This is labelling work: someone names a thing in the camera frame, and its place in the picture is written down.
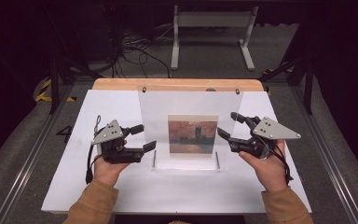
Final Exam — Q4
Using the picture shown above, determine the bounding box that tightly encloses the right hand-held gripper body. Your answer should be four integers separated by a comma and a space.
228, 115, 302, 161

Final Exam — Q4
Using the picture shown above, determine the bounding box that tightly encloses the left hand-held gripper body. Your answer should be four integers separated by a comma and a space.
90, 119, 145, 165

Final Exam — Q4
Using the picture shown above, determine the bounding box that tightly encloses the clear acrylic photo frame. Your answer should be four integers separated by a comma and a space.
137, 84, 245, 172

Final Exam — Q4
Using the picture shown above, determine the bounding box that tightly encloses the painting postcard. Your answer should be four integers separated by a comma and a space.
167, 114, 220, 158

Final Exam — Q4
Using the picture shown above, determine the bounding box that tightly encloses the person's left hand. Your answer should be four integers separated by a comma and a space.
93, 139, 131, 188

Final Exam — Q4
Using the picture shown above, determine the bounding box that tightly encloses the person's right hand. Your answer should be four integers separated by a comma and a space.
238, 139, 289, 193

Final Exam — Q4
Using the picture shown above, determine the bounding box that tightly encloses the wooden table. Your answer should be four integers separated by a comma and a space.
91, 77, 265, 92

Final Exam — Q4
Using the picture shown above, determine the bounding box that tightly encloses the white board sheet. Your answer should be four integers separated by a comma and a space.
41, 89, 312, 215

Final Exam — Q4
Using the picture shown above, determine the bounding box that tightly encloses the yellow black floor tape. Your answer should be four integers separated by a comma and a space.
262, 61, 295, 76
34, 77, 77, 103

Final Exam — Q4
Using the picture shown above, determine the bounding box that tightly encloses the black tripod stand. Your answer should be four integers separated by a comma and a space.
41, 8, 104, 115
260, 15, 317, 115

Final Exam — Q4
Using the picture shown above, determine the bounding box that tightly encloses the white metal stand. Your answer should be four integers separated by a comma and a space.
171, 4, 259, 72

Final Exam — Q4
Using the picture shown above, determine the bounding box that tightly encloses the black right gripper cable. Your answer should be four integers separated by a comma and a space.
268, 144, 295, 185

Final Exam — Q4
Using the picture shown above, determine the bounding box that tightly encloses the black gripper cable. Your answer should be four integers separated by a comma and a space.
86, 115, 104, 185
268, 144, 295, 185

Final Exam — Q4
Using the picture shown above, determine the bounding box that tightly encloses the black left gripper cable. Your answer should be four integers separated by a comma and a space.
86, 115, 104, 185

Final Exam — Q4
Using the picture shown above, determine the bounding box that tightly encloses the aluminium floor rail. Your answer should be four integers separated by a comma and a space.
288, 83, 358, 224
0, 83, 76, 224

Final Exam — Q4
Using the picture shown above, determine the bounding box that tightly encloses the bundle of black floor cables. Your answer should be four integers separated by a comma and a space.
103, 6, 172, 79

